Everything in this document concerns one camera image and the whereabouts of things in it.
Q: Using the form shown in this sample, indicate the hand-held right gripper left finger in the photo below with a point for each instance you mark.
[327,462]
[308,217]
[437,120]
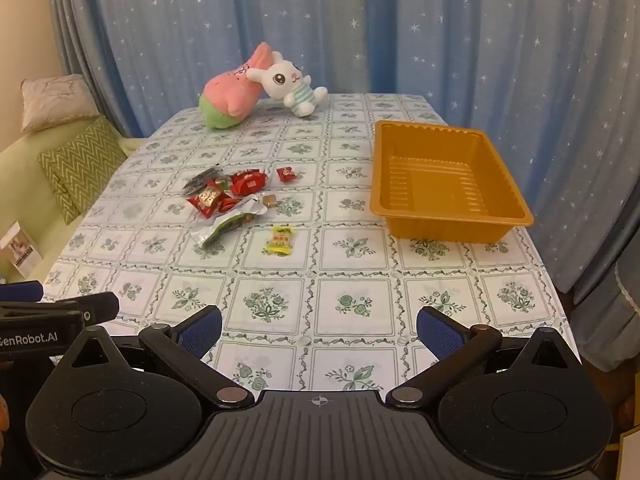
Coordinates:
[200,332]

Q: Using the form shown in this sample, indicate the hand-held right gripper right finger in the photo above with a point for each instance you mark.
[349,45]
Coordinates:
[440,332]

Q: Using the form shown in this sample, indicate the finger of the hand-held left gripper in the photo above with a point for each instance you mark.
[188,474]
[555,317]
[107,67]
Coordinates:
[20,292]
[100,305]

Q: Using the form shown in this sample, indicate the white red candy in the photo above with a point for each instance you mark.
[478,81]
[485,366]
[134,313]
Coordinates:
[225,225]

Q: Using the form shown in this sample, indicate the yellow candy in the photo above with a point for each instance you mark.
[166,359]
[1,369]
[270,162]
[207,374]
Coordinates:
[279,241]

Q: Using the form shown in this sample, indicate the small red snack packet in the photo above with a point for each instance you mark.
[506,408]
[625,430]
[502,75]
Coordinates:
[230,205]

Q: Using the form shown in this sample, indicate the red packet with beige label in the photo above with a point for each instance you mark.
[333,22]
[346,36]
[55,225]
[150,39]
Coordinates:
[206,200]

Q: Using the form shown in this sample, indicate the small brown candy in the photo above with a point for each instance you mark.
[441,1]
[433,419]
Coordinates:
[270,200]

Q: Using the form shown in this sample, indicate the dark striped snack packet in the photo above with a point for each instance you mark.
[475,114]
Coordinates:
[200,180]

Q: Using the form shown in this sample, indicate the orange plastic tray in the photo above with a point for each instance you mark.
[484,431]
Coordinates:
[440,180]

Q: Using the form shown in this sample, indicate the red packet with white marks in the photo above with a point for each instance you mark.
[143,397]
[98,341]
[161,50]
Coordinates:
[247,182]

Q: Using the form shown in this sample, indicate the small red twisted candy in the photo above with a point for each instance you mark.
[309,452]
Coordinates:
[287,174]

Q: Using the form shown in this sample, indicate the light green sofa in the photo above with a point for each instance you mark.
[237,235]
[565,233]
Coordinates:
[25,185]

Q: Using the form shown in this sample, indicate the floral checked tablecloth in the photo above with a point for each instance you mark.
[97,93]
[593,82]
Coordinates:
[350,260]

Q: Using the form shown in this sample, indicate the green zigzag pillow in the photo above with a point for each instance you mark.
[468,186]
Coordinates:
[82,160]

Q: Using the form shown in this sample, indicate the grey lace-trimmed cloth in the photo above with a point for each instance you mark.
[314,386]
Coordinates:
[625,310]

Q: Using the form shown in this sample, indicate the beige pillow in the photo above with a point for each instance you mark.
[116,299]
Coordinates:
[55,100]

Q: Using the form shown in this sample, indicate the pink green plush toy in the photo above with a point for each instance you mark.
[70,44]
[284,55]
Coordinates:
[230,95]

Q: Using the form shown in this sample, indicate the white rabbit plush toy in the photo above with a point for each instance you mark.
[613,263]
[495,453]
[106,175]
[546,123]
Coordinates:
[280,80]

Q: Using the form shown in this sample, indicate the blue star curtain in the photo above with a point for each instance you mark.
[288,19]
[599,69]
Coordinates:
[400,35]

